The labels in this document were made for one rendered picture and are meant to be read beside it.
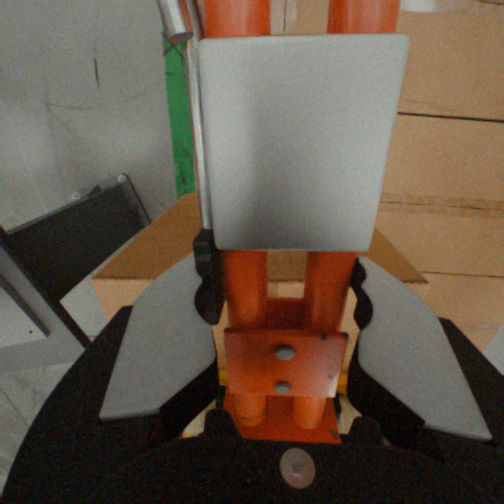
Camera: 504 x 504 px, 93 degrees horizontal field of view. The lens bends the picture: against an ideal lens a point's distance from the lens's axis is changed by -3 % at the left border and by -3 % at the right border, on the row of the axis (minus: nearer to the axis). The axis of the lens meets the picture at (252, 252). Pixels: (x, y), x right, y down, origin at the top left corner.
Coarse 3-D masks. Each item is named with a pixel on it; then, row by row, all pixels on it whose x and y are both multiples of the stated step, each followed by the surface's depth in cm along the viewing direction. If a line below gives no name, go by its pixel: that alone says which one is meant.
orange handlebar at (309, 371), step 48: (240, 0) 7; (336, 0) 7; (384, 0) 7; (240, 288) 12; (336, 288) 11; (240, 336) 12; (288, 336) 12; (336, 336) 12; (240, 384) 14; (288, 384) 14; (336, 384) 14
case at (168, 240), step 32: (160, 224) 45; (192, 224) 45; (128, 256) 35; (160, 256) 35; (288, 256) 34; (384, 256) 33; (96, 288) 30; (128, 288) 30; (288, 288) 29; (416, 288) 28; (224, 320) 32; (352, 320) 30; (224, 352) 34; (352, 352) 33
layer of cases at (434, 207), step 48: (288, 0) 46; (432, 0) 45; (480, 0) 44; (432, 48) 48; (480, 48) 47; (432, 96) 52; (480, 96) 51; (432, 144) 56; (480, 144) 55; (384, 192) 62; (432, 192) 61; (480, 192) 60; (432, 240) 67; (480, 240) 66; (432, 288) 74; (480, 288) 73; (480, 336) 82
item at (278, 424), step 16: (224, 400) 19; (272, 400) 19; (288, 400) 19; (336, 400) 19; (272, 416) 18; (288, 416) 17; (336, 416) 19; (240, 432) 17; (256, 432) 17; (272, 432) 17; (288, 432) 17; (304, 432) 16; (320, 432) 16; (336, 432) 16
